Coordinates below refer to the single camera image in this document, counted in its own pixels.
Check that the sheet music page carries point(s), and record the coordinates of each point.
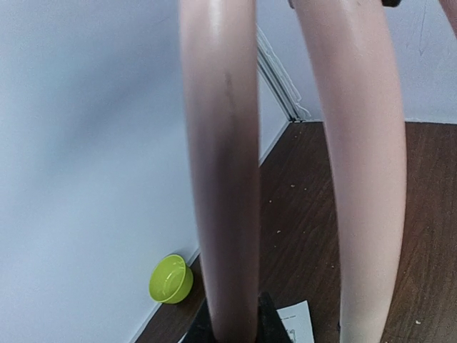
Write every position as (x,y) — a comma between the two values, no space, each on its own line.
(297,322)

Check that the pink music stand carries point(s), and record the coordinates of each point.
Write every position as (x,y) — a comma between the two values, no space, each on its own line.
(355,70)

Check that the green bowl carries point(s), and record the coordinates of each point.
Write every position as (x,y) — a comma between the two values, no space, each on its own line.
(171,281)

